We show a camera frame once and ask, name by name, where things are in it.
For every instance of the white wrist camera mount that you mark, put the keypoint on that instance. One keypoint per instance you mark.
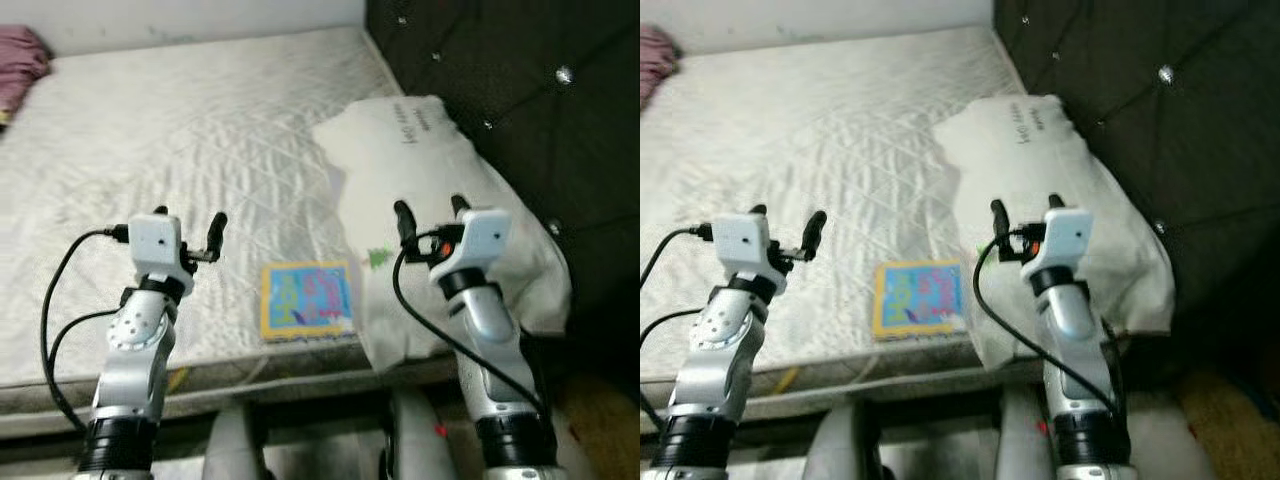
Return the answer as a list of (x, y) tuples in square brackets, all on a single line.
[(480, 235), (155, 240), (745, 240), (1065, 235)]

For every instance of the colourful children's book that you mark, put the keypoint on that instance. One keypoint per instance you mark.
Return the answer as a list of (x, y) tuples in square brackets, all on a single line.
[(305, 300), (920, 298)]

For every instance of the white quilted mattress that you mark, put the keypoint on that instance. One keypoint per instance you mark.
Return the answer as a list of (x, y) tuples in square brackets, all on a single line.
[(200, 150), (800, 150)]

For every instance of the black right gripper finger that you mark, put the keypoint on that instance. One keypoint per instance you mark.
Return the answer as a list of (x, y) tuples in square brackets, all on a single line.
[(460, 204), (405, 224), (1056, 202), (1000, 224)]

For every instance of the brown woven mat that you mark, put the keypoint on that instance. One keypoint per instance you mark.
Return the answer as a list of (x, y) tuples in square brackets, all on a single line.
[(605, 430), (1230, 420)]

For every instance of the grey robot right leg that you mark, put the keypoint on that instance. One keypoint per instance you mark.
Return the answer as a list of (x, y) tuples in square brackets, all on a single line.
[(420, 440), (1020, 430)]

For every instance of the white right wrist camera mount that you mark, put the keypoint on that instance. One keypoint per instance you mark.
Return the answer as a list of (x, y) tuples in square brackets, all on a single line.
[(480, 235), (1065, 235)]

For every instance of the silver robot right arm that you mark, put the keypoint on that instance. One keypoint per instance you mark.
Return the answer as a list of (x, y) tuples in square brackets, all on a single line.
[(490, 330), (1075, 330)]

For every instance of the maroon printed blanket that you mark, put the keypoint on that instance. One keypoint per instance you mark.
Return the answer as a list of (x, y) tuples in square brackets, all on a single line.
[(20, 70), (655, 60)]

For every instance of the white pillow with green print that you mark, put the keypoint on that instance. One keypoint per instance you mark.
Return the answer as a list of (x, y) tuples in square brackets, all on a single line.
[(400, 170), (1020, 170)]

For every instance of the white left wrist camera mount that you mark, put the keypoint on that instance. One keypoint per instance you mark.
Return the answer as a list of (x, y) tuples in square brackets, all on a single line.
[(745, 240), (155, 240)]

